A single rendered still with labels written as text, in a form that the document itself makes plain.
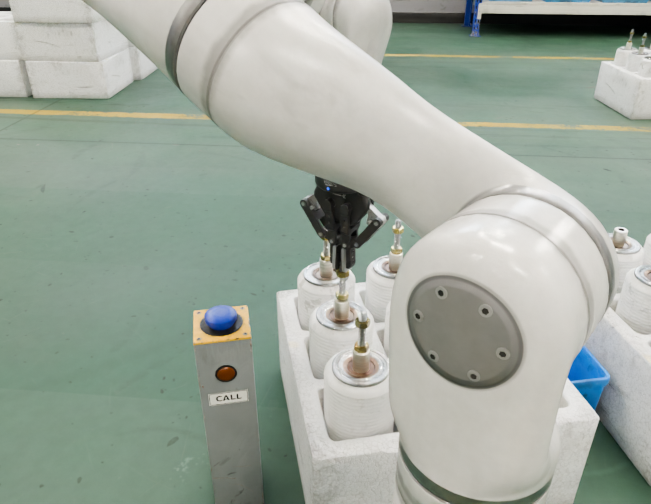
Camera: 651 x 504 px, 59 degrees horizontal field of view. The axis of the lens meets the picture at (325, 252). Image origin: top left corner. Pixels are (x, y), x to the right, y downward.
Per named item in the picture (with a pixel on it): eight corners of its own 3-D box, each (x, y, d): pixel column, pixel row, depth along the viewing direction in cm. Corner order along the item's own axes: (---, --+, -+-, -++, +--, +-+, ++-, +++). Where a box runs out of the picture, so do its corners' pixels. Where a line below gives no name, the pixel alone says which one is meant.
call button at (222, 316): (238, 333, 72) (237, 320, 71) (205, 337, 71) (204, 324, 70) (236, 315, 75) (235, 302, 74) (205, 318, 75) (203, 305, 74)
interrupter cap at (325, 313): (366, 303, 89) (367, 299, 88) (367, 333, 82) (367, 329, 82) (317, 302, 89) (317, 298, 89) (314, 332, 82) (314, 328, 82)
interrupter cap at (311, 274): (358, 276, 95) (358, 273, 95) (325, 293, 91) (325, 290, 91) (327, 260, 100) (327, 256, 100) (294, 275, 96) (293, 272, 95)
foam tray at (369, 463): (573, 506, 86) (601, 417, 77) (314, 552, 79) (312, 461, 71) (468, 344, 119) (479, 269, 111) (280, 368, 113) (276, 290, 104)
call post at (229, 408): (264, 507, 86) (251, 339, 71) (216, 515, 85) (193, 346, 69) (260, 469, 92) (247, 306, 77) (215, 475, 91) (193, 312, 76)
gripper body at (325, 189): (299, 156, 72) (301, 224, 77) (358, 169, 68) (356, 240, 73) (331, 140, 78) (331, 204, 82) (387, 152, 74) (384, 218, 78)
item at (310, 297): (364, 361, 104) (367, 275, 95) (325, 386, 98) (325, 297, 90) (327, 337, 110) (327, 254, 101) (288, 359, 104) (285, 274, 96)
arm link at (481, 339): (581, 285, 22) (510, 565, 30) (646, 204, 28) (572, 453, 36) (377, 217, 27) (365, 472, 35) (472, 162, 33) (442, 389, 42)
